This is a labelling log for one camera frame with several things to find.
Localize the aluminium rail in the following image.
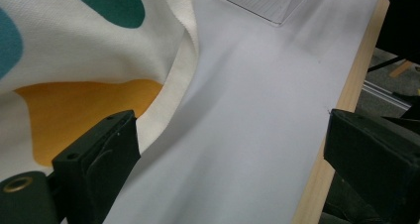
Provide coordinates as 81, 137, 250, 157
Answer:
361, 79, 412, 111

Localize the black stand leg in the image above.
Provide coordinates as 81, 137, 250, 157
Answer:
367, 55, 407, 73

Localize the white canvas bag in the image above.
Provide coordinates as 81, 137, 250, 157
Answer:
0, 0, 200, 182

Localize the light wooden bar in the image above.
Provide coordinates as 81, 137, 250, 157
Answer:
388, 59, 415, 79

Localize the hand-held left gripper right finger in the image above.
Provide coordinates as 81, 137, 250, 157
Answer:
323, 108, 420, 224

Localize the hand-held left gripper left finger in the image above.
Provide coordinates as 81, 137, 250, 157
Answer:
52, 109, 142, 224

